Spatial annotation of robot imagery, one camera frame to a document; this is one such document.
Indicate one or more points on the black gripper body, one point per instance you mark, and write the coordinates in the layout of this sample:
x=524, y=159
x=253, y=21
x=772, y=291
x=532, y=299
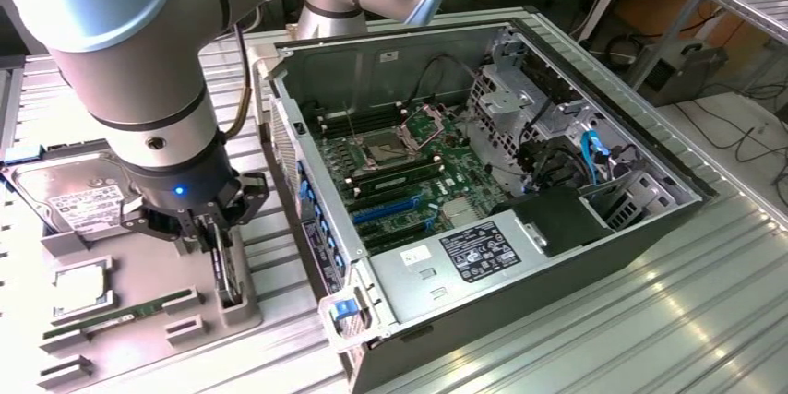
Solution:
x=178, y=191

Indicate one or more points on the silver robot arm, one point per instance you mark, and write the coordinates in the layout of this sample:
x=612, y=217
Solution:
x=122, y=66

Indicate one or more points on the grey parts rack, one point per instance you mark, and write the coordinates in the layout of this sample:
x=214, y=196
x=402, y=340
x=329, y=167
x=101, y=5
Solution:
x=141, y=274

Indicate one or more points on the silver hard disk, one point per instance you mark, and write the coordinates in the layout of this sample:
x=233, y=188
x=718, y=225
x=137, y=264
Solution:
x=73, y=195

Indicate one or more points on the long green RAM stick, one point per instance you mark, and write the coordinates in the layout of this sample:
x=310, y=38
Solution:
x=141, y=307

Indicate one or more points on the silver CPU chip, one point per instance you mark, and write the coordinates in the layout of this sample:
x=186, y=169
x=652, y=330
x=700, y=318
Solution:
x=82, y=291

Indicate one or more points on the thin locking lever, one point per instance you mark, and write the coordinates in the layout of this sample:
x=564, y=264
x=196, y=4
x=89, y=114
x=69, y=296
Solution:
x=354, y=131

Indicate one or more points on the blue expansion slot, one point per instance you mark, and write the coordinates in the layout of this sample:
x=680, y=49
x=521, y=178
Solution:
x=386, y=209

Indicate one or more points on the CPU socket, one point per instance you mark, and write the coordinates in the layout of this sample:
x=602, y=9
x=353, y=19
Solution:
x=382, y=150

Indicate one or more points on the empty black RAM slot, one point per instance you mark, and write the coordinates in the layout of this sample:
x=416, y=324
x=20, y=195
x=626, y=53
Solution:
x=360, y=122

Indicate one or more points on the installed green RAM stick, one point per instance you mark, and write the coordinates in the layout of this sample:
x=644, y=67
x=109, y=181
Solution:
x=400, y=182

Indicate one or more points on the short green RAM stick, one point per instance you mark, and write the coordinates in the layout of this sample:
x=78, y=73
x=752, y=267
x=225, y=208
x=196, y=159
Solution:
x=92, y=327

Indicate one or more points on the black expansion slot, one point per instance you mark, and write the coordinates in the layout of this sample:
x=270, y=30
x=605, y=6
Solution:
x=393, y=235

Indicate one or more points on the blue connector block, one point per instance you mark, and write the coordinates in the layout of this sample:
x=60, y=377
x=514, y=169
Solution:
x=22, y=154

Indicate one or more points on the blue case latch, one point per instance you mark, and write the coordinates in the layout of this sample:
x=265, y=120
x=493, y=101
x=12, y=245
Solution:
x=346, y=310

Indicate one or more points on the green motherboard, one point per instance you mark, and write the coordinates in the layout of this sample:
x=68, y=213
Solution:
x=442, y=182

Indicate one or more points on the metal socket cover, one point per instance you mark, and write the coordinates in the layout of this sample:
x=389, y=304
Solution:
x=424, y=122

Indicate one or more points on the silver chipset heat sink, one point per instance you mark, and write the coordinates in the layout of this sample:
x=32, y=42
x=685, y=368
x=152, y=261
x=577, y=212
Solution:
x=460, y=213

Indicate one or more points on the grey power supply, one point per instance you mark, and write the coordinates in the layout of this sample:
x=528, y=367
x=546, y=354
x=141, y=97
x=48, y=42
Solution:
x=424, y=288

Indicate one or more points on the metal disk bay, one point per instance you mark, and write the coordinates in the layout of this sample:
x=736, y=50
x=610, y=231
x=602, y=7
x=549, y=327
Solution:
x=500, y=103

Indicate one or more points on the black plastic shroud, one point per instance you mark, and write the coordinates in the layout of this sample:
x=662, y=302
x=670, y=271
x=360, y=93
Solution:
x=557, y=223

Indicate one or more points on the open black PC case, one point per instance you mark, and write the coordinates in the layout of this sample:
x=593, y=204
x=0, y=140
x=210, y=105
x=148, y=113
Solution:
x=492, y=343

